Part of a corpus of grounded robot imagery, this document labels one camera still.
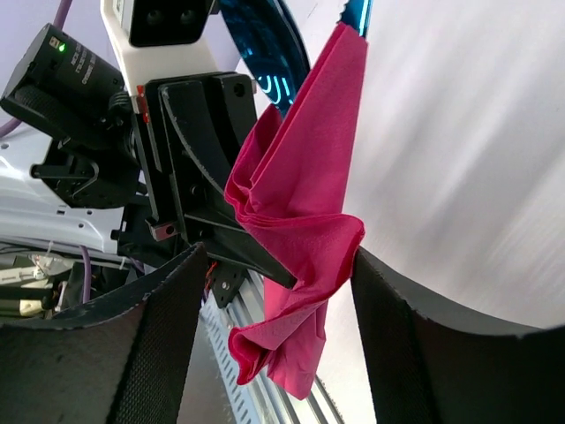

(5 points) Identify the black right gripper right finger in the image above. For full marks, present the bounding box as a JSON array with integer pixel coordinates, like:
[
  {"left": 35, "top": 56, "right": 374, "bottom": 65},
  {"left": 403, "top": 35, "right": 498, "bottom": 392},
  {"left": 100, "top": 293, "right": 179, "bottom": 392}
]
[{"left": 351, "top": 249, "right": 564, "bottom": 423}]

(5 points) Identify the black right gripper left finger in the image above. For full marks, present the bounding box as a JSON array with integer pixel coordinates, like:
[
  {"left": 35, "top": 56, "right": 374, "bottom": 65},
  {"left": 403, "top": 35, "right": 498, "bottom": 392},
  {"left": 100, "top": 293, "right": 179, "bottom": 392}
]
[{"left": 1, "top": 244, "right": 207, "bottom": 423}]

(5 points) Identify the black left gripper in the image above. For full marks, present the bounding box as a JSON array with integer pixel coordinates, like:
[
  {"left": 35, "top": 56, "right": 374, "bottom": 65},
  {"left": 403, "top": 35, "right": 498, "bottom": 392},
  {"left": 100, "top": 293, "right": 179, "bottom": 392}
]
[{"left": 109, "top": 72, "right": 297, "bottom": 308}]

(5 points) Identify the pink paper napkin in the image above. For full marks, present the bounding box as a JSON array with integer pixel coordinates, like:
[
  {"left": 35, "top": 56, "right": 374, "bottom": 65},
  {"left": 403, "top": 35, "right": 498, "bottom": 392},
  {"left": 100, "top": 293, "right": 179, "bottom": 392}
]
[{"left": 224, "top": 24, "right": 367, "bottom": 399}]

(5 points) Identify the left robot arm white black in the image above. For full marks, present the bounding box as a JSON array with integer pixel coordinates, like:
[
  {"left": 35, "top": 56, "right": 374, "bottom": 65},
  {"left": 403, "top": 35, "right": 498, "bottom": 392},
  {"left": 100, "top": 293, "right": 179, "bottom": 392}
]
[{"left": 1, "top": 24, "right": 296, "bottom": 288}]

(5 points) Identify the white slotted cable duct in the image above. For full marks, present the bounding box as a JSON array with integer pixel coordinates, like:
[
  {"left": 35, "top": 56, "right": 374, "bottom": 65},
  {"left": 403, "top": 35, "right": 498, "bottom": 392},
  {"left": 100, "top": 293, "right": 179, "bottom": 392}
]
[{"left": 200, "top": 299, "right": 301, "bottom": 424}]

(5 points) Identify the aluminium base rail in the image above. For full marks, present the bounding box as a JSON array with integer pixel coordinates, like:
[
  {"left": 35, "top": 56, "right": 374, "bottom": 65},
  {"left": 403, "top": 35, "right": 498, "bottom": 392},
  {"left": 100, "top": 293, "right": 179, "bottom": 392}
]
[{"left": 229, "top": 269, "right": 345, "bottom": 424}]

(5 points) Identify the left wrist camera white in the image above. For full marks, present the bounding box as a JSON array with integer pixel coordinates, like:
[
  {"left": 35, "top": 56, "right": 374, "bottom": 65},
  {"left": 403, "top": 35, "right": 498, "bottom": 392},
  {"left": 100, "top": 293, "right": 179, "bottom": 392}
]
[{"left": 100, "top": 0, "right": 219, "bottom": 97}]

